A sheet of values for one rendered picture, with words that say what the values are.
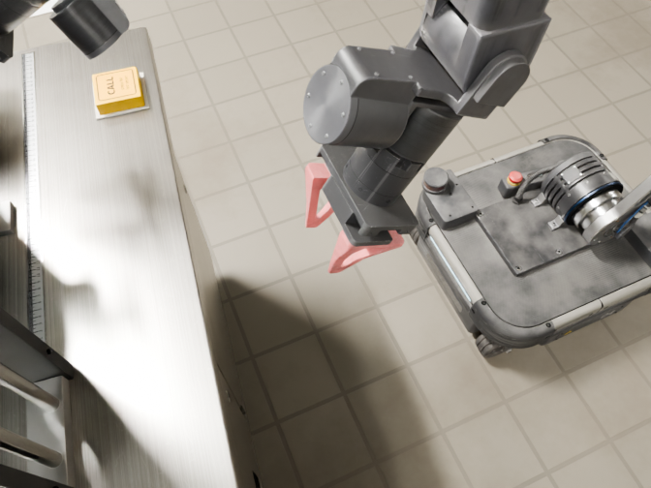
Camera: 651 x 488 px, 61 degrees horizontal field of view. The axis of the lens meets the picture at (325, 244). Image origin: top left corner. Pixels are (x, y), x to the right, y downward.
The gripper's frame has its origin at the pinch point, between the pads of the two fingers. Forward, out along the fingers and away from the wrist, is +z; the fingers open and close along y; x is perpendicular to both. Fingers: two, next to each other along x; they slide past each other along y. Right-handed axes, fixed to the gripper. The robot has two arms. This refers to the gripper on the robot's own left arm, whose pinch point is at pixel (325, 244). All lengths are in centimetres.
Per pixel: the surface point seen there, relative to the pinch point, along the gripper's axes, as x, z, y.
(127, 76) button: -6, 17, -47
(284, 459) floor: 42, 97, -1
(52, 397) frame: -22.7, 25.1, 0.1
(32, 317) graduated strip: -22.5, 29.6, -12.8
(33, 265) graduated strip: -21.5, 29.0, -20.2
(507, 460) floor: 88, 70, 23
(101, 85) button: -9, 19, -47
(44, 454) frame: -24.7, 23.4, 6.5
